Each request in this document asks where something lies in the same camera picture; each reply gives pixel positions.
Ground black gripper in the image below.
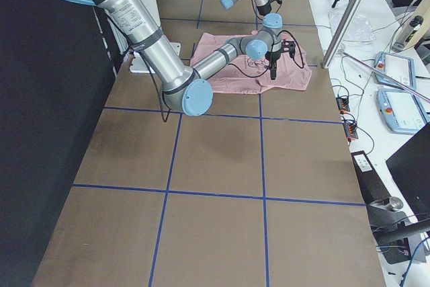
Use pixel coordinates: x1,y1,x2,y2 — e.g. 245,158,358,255
265,40,296,80
255,0,282,15

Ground pink Snoopy t-shirt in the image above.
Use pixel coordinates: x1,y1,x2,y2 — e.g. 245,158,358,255
209,48,312,94

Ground upper orange black connector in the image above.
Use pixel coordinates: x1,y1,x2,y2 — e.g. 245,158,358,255
336,96,350,114

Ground orange black connector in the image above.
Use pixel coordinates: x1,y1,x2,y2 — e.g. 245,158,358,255
336,96,350,114
343,120,359,142

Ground clear plastic bag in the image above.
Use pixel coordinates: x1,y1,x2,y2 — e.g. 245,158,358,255
329,11,376,42

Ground lower orange black connector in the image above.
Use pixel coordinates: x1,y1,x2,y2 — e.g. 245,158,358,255
343,120,359,142

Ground upper teach pendant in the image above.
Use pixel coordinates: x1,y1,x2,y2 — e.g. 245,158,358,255
374,52,417,89

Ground teach pendant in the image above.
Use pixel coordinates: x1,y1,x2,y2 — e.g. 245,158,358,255
376,89,429,134
374,52,417,89

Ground lower teach pendant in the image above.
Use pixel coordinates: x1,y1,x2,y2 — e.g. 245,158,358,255
376,89,429,134

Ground long metal rod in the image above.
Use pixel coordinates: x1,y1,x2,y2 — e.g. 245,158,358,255
339,50,430,103

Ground black box with label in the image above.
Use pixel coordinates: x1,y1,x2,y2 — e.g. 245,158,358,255
351,151,390,204

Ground black monitor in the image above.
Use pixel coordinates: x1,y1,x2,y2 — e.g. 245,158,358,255
386,124,430,214

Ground silver knob black stand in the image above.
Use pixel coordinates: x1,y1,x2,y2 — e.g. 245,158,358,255
366,198,429,264

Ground aluminium frame post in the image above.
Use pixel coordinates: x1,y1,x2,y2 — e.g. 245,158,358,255
322,0,363,69

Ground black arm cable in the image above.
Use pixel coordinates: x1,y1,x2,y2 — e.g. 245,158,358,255
144,54,173,122

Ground white metal mount base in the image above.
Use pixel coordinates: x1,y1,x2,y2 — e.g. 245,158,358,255
129,42,182,74

